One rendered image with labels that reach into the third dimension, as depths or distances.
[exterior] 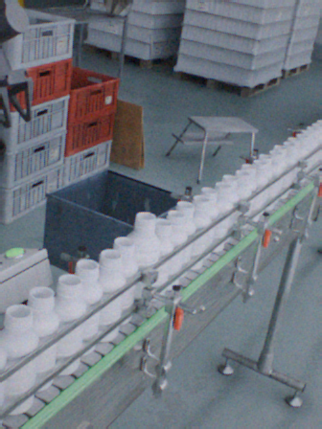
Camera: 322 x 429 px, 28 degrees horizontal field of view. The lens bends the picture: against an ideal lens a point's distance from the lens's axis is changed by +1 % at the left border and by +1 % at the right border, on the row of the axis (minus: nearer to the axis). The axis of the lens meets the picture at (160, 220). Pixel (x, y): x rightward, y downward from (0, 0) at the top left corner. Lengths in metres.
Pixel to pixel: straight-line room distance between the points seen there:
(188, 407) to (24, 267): 1.58
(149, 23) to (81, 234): 6.66
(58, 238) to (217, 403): 1.11
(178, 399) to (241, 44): 5.65
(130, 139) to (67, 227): 2.97
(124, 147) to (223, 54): 3.24
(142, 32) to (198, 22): 0.84
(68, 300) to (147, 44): 7.46
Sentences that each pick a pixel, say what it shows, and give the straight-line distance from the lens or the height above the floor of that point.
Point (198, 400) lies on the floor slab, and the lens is 2.66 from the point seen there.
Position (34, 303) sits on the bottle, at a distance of 0.96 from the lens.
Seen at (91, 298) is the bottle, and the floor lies 1.12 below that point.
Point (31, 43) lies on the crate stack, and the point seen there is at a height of 1.01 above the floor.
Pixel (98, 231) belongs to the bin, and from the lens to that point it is 1.78.
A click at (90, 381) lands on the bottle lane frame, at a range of 1.10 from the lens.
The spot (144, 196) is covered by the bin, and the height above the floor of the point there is 0.90.
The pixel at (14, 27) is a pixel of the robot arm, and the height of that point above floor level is 1.47.
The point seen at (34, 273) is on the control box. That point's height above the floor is 1.09.
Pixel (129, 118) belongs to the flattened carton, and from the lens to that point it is 4.70.
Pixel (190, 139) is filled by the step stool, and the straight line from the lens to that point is 5.06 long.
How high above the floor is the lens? 1.68
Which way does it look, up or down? 24 degrees down
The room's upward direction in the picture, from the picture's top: 9 degrees clockwise
